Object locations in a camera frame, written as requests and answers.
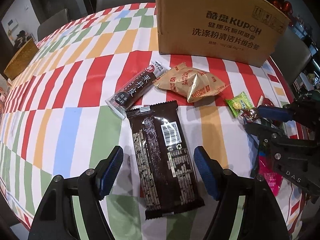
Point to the red candy packet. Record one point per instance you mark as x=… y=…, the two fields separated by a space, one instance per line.
x=252 y=115

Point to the dark brown snack bar pack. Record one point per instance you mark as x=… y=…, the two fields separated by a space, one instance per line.
x=166 y=172

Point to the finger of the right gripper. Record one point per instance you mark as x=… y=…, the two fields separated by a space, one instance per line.
x=263 y=132
x=305 y=113

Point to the red balloon decoration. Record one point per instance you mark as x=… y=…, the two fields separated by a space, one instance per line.
x=285 y=7

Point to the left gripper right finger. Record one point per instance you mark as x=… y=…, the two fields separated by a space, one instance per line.
x=247 y=208

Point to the grey chair right side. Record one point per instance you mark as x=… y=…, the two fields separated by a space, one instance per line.
x=291 y=55

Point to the green candy packet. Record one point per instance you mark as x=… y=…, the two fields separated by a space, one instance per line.
x=239 y=103

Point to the brown cardboard box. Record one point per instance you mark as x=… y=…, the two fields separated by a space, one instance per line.
x=244 y=31

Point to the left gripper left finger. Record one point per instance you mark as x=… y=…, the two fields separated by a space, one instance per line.
x=55 y=218

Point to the colourful checked tablecloth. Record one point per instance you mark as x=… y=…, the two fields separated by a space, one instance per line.
x=56 y=121

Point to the gold biscuit packet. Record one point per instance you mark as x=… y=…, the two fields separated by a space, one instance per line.
x=192 y=83

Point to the grey chair far left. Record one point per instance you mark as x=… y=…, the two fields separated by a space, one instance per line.
x=52 y=24

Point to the pink snack packet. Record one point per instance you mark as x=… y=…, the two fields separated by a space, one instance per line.
x=273 y=179

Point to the dark haw roll snack pack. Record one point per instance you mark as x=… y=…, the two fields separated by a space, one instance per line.
x=124 y=98

